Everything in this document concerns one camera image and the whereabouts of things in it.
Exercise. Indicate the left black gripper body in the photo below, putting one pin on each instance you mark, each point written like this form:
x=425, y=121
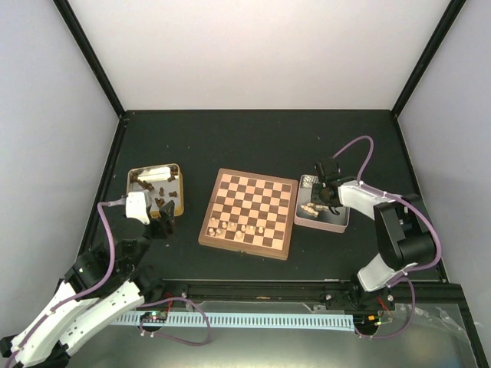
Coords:
x=164, y=227

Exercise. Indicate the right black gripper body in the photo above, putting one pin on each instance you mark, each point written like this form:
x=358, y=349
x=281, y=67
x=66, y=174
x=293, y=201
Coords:
x=319, y=198

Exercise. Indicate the second left white arm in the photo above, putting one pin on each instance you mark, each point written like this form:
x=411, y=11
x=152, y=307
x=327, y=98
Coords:
x=129, y=285

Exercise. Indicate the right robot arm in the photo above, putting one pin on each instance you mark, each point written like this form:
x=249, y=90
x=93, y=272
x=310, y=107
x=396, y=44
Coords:
x=406, y=238

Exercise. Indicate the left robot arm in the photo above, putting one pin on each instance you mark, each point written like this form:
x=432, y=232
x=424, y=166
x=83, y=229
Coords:
x=101, y=285

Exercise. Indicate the pink tin with light pieces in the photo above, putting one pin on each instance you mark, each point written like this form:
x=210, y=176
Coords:
x=316, y=216

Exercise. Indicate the gold tin with dark pieces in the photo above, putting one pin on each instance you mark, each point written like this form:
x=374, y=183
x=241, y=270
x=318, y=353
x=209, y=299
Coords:
x=164, y=184

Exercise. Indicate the wooden chess board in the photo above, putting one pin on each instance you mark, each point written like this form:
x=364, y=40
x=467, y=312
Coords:
x=252, y=199

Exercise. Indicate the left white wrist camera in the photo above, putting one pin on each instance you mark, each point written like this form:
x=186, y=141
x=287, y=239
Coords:
x=137, y=206

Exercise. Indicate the light blue cable duct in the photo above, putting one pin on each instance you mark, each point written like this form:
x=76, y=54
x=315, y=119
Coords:
x=238, y=320

